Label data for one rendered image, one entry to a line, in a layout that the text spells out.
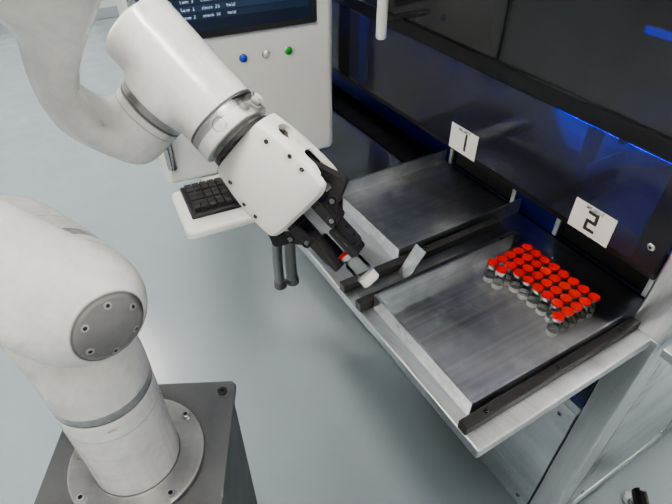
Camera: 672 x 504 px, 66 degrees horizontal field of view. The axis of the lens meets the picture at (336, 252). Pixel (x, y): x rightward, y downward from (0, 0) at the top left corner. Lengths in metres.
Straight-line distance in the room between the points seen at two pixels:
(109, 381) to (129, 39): 0.36
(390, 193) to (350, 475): 0.92
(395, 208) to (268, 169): 0.69
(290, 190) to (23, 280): 0.25
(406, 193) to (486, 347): 0.47
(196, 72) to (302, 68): 0.91
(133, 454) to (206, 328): 1.44
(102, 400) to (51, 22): 0.38
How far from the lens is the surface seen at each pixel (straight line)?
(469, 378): 0.88
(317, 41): 1.44
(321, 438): 1.81
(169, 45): 0.57
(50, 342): 0.50
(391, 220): 1.16
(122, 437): 0.71
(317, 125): 1.53
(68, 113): 0.53
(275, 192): 0.55
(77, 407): 0.65
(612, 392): 1.18
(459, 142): 1.21
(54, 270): 0.48
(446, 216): 1.19
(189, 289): 2.32
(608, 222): 1.01
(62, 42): 0.49
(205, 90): 0.55
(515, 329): 0.97
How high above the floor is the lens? 1.58
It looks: 41 degrees down
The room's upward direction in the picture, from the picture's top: straight up
